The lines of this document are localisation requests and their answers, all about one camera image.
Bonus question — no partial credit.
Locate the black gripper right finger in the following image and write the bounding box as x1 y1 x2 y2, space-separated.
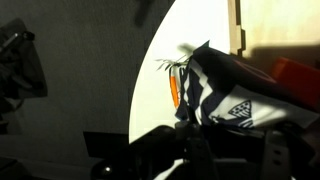
261 128 294 180

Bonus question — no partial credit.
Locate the light wooden tray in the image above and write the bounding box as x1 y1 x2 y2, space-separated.
227 0 320 58

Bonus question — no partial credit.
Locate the black floor hatch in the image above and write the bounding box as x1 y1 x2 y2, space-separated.
83 131 132 158

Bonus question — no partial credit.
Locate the orange block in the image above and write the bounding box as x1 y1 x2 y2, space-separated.
270 56 320 111

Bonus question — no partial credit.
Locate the black floor-standing equipment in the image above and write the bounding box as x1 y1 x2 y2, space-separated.
0 18 48 101

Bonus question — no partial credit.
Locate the block with black square image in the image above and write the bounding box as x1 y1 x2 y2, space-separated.
175 41 320 129

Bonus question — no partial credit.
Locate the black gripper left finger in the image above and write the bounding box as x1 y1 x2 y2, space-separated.
174 120 214 180

